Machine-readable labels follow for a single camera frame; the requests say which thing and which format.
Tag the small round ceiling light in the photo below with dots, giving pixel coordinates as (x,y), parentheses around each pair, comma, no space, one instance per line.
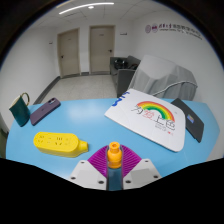
(90,7)

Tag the long ceiling light strip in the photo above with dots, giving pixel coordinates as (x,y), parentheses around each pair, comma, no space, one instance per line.
(85,6)

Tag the wall sign lettering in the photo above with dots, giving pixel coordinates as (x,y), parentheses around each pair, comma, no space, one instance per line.
(173,30)

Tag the grey cloth-covered furniture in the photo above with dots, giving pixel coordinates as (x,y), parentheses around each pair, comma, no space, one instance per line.
(163,78)

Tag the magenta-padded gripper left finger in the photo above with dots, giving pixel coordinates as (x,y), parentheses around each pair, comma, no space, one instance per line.
(90,173)

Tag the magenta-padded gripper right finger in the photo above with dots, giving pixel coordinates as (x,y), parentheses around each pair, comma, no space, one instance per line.
(140,171)

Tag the black flat pad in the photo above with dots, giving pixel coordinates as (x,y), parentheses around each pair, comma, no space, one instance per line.
(190,120)

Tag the purple phone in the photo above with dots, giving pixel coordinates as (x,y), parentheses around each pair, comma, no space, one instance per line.
(45,111)

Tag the beige door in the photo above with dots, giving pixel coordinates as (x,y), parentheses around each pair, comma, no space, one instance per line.
(101,50)
(69,53)

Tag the white rainbow-print mouse pad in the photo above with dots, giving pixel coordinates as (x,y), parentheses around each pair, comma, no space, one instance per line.
(146,120)

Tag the dark grey sofa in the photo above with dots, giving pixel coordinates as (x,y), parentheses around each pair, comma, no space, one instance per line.
(123,76)

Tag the teal mug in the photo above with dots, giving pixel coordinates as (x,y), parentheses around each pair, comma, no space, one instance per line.
(19,111)

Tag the yellow power strip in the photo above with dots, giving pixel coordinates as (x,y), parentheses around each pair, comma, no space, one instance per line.
(56,144)

